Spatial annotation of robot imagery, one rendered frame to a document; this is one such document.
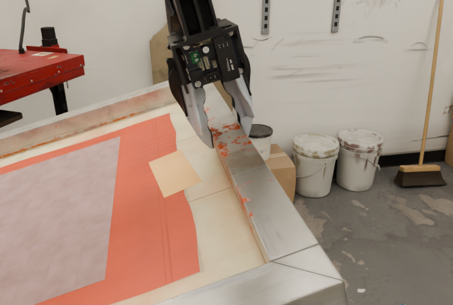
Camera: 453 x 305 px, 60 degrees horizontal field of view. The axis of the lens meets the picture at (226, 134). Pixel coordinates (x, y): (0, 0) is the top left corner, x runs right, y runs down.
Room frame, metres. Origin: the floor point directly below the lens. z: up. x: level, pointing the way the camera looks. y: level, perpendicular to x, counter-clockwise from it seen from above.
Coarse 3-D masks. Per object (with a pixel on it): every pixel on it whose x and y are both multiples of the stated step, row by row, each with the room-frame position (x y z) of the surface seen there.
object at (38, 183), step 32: (128, 128) 0.64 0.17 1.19; (160, 128) 0.60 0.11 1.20; (32, 160) 0.60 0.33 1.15; (64, 160) 0.57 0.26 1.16; (96, 160) 0.54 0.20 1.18; (128, 160) 0.51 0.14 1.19; (0, 192) 0.50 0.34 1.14; (32, 192) 0.48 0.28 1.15; (64, 192) 0.46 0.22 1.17; (0, 224) 0.41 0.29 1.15
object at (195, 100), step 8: (184, 88) 0.45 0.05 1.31; (192, 88) 0.43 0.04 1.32; (200, 88) 0.46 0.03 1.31; (184, 96) 0.45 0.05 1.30; (192, 96) 0.43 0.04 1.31; (200, 96) 0.46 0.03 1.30; (192, 104) 0.45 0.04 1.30; (200, 104) 0.45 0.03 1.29; (192, 112) 0.45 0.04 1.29; (200, 112) 0.45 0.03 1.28; (192, 120) 0.45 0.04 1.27; (200, 120) 0.45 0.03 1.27; (200, 128) 0.41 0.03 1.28; (208, 128) 0.46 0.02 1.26; (200, 136) 0.45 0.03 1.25; (208, 136) 0.46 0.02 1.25; (208, 144) 0.46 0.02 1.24
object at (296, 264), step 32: (128, 96) 0.70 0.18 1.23; (160, 96) 0.71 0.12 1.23; (32, 128) 0.66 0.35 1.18; (64, 128) 0.67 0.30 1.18; (224, 128) 0.46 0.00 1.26; (224, 160) 0.38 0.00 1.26; (256, 160) 0.36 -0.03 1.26; (256, 192) 0.31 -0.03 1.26; (256, 224) 0.26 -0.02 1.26; (288, 224) 0.25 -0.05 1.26; (288, 256) 0.22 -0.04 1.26; (320, 256) 0.21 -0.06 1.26; (224, 288) 0.20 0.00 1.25; (256, 288) 0.20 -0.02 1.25; (288, 288) 0.19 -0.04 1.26; (320, 288) 0.19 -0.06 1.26
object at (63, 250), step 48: (96, 192) 0.44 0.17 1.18; (144, 192) 0.41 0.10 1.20; (0, 240) 0.38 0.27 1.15; (48, 240) 0.36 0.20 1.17; (96, 240) 0.34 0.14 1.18; (144, 240) 0.32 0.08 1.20; (192, 240) 0.30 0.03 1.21; (0, 288) 0.29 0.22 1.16; (48, 288) 0.28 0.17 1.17; (96, 288) 0.27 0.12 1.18; (144, 288) 0.26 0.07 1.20
